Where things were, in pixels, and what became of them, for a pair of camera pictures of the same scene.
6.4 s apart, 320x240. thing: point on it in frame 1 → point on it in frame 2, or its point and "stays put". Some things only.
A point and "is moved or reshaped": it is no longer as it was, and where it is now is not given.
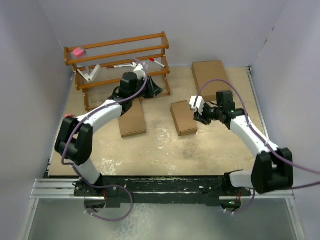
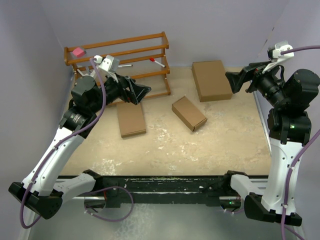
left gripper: (153, 90) → (138, 91)
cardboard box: (183, 118) is moved or reshaped
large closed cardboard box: (206, 71) stays put
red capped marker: (152, 59) stays put
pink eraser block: (78, 52) stays put
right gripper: (201, 118) → (237, 79)
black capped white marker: (123, 65) stays put
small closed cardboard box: (132, 122) stays put
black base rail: (206, 189) stays put
